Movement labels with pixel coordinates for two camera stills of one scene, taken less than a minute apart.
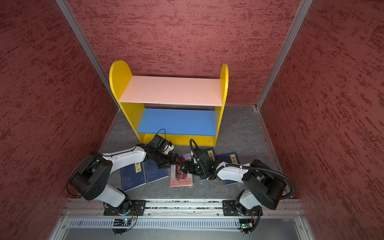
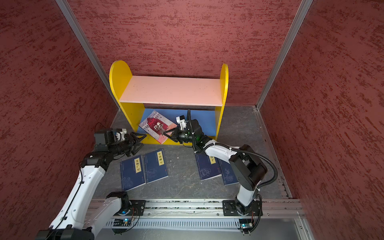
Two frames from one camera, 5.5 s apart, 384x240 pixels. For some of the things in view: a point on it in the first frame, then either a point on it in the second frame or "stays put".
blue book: x=153 y=172 stays put
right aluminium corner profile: x=304 y=7 stays put
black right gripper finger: x=186 y=167 to x=171 y=137
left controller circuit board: x=122 y=222 stays put
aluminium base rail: x=183 y=209 stays put
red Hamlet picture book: x=178 y=178 to x=155 y=124
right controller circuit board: x=245 y=223 stays put
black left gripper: x=169 y=162 to x=131 y=142
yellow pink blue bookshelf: x=187 y=111 stays put
